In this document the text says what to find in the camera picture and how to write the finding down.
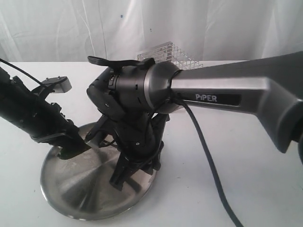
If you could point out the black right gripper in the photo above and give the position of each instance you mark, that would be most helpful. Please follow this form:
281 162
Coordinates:
139 139

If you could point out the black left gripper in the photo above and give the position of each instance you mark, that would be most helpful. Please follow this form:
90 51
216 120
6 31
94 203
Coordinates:
51 126

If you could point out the wire metal utensil rack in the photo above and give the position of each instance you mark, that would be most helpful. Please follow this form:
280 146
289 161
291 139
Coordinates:
170 52

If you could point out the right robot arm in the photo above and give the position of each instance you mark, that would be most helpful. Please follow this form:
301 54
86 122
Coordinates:
135 95

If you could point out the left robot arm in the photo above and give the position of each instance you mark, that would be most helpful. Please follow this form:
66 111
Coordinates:
18 104

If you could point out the round stainless steel plate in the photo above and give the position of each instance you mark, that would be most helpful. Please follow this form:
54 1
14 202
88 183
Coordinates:
79 187

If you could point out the white backdrop curtain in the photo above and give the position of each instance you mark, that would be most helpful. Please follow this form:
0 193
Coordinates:
207 30

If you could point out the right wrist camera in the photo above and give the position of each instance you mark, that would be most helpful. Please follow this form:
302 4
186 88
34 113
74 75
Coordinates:
96 135

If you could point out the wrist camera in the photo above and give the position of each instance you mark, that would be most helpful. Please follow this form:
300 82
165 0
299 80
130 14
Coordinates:
96 135
57 84

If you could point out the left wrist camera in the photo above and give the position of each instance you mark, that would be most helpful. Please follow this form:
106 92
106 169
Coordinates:
57 84

